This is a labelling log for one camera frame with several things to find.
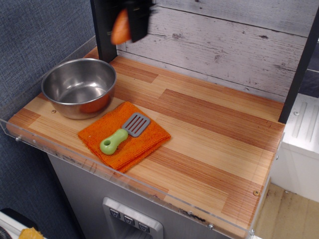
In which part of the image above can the black left vertical post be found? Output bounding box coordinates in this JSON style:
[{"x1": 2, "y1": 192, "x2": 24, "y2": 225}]
[{"x1": 90, "y1": 0, "x2": 118, "y2": 63}]

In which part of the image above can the silver dispenser button panel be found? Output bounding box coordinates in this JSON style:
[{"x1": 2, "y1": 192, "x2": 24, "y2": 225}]
[{"x1": 103, "y1": 197, "x2": 164, "y2": 239}]

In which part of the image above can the white toy sink unit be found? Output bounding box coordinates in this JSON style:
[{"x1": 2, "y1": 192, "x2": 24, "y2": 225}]
[{"x1": 270, "y1": 94, "x2": 319, "y2": 202}]

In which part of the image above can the silver metal pot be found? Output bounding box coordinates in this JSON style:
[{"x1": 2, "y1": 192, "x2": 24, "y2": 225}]
[{"x1": 41, "y1": 58, "x2": 117, "y2": 120}]

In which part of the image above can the clear acrylic edge guard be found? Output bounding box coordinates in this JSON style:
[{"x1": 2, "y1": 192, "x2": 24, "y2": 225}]
[{"x1": 0, "y1": 36, "x2": 285, "y2": 239}]

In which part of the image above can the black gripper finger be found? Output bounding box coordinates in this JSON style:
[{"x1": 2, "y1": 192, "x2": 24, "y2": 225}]
[{"x1": 125, "y1": 0, "x2": 155, "y2": 43}]

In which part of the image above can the orange toy carrot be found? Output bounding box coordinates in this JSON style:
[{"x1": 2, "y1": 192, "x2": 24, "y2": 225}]
[{"x1": 111, "y1": 9, "x2": 132, "y2": 45}]

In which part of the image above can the yellow object at corner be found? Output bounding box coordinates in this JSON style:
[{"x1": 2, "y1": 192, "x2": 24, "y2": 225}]
[{"x1": 18, "y1": 228, "x2": 44, "y2": 239}]

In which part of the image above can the white black device corner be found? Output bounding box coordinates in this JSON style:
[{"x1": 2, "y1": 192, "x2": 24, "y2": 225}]
[{"x1": 0, "y1": 209, "x2": 38, "y2": 239}]

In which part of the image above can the black right vertical post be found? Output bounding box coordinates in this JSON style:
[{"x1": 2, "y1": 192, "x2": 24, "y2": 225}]
[{"x1": 278, "y1": 9, "x2": 319, "y2": 123}]

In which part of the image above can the black vertical post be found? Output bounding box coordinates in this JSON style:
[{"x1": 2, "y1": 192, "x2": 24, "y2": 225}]
[
  {"x1": 90, "y1": 0, "x2": 118, "y2": 63},
  {"x1": 278, "y1": 9, "x2": 319, "y2": 123}
]

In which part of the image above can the grey toy fridge cabinet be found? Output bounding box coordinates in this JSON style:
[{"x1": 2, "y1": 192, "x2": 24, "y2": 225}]
[{"x1": 46, "y1": 152, "x2": 240, "y2": 239}]

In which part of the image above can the green handled grey spatula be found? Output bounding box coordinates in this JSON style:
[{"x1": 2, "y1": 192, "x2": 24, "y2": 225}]
[{"x1": 100, "y1": 112, "x2": 151, "y2": 155}]

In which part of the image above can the orange folded cloth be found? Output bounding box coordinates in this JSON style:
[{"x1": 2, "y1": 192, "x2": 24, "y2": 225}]
[{"x1": 78, "y1": 102, "x2": 171, "y2": 173}]

